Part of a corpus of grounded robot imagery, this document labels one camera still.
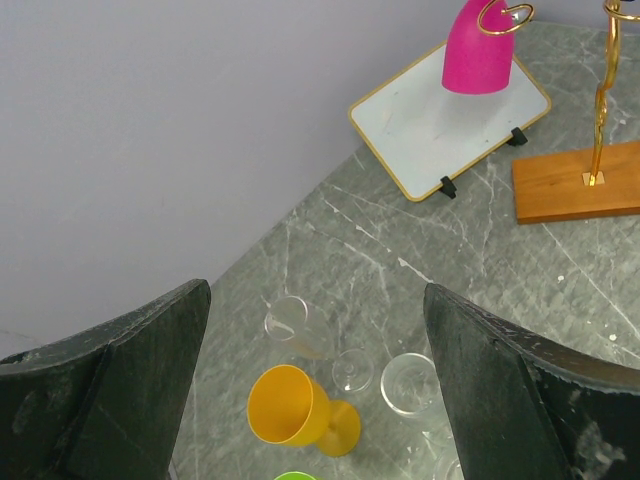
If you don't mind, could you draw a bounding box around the green plastic wine glass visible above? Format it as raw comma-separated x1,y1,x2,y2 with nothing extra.
274,471,318,480

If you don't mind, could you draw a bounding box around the clear glass rear flute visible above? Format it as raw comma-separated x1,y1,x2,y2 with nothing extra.
380,353,452,447

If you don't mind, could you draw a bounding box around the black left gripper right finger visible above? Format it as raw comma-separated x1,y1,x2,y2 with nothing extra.
423,283,639,479

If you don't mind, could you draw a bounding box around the pink plastic wine glass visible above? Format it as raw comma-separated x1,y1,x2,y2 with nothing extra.
442,0,515,95

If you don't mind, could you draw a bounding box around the clear glass lying far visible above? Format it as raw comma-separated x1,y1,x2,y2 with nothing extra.
263,295,375,393

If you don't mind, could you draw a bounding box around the orange plastic wine glass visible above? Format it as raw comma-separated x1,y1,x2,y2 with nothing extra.
247,364,362,457

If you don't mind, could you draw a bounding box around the gold framed mirror tray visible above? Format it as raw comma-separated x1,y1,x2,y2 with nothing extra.
349,44,552,202

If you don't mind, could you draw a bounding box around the gold wire wine glass rack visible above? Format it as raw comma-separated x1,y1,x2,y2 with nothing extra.
477,0,640,225

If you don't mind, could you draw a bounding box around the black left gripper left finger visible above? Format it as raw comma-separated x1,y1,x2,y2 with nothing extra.
1,279,211,479

